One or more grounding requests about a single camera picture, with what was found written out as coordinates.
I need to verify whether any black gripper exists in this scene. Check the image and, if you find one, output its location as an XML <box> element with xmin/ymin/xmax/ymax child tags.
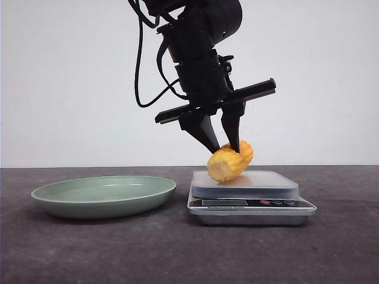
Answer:
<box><xmin>155</xmin><ymin>49</ymin><xmax>276</xmax><ymax>153</ymax></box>

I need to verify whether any yellow corn cob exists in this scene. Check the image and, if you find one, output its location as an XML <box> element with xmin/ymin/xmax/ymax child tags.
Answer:
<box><xmin>207</xmin><ymin>140</ymin><xmax>254</xmax><ymax>182</ymax></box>

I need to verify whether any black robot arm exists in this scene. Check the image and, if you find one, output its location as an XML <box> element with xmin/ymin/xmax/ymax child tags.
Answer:
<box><xmin>145</xmin><ymin>1</ymin><xmax>276</xmax><ymax>153</ymax></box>

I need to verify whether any silver digital kitchen scale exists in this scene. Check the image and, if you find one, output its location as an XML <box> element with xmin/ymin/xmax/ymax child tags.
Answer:
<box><xmin>187</xmin><ymin>170</ymin><xmax>317</xmax><ymax>225</ymax></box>

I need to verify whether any green round plate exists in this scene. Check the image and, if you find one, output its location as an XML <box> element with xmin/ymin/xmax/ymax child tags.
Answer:
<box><xmin>31</xmin><ymin>175</ymin><xmax>177</xmax><ymax>220</ymax></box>

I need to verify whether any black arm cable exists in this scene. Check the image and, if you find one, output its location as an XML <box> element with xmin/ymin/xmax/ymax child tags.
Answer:
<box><xmin>127</xmin><ymin>0</ymin><xmax>190</xmax><ymax>108</ymax></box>

